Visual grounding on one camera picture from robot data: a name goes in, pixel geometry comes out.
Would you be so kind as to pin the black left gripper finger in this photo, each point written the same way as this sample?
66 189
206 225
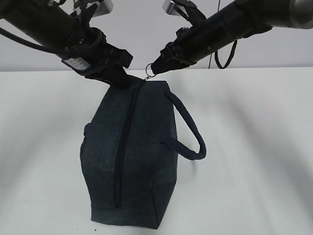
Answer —
115 76

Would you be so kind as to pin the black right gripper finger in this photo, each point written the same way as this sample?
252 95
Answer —
160 66

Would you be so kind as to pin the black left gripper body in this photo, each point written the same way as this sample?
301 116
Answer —
97 55

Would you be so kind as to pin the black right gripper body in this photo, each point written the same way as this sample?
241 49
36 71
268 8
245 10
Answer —
183 48

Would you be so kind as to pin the metal zipper pull with ring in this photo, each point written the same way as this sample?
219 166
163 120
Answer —
149 73

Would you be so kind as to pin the dark blue fabric bag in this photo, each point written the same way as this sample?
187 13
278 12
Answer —
129 155

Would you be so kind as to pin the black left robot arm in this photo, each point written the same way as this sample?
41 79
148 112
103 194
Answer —
53 30

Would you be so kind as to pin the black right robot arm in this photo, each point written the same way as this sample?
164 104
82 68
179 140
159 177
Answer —
239 19

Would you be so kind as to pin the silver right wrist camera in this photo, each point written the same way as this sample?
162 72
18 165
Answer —
184 8

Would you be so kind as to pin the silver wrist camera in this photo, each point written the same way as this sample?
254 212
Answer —
95 7
184 8

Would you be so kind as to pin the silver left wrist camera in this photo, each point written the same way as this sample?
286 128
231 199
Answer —
95 7

